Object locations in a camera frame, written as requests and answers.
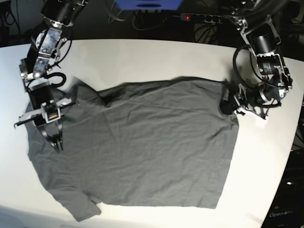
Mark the blue plastic bin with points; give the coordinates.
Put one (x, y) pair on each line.
(148, 4)

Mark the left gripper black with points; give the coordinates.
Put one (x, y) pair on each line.
(258, 101)

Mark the black power strip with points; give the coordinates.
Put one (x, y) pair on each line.
(203, 18)

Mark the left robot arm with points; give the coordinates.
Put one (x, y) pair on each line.
(253, 20)

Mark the grey T-shirt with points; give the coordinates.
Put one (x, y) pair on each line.
(163, 143)

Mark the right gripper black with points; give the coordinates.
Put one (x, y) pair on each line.
(39, 94)

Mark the black box with lettering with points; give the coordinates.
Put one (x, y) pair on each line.
(287, 208)

